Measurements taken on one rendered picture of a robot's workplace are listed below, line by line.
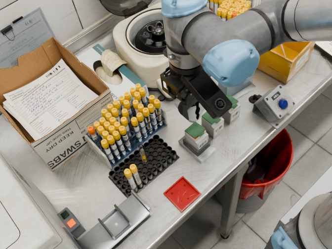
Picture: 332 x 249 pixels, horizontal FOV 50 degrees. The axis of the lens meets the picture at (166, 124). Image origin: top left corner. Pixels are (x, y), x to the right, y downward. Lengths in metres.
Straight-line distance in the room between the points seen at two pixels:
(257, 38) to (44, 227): 0.45
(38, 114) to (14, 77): 0.14
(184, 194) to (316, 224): 0.44
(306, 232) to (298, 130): 1.57
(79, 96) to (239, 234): 1.08
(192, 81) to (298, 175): 1.33
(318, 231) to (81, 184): 0.63
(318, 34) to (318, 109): 1.66
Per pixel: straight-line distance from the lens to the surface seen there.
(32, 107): 1.08
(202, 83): 0.71
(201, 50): 0.55
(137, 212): 0.86
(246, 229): 1.80
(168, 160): 0.92
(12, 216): 0.65
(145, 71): 1.02
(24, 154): 1.08
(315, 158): 2.02
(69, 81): 1.09
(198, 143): 0.89
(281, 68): 1.08
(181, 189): 0.91
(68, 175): 0.99
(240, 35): 0.56
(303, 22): 0.56
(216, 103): 0.70
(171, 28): 0.61
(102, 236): 0.86
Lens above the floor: 1.71
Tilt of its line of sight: 56 degrees down
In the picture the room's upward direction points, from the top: 10 degrees counter-clockwise
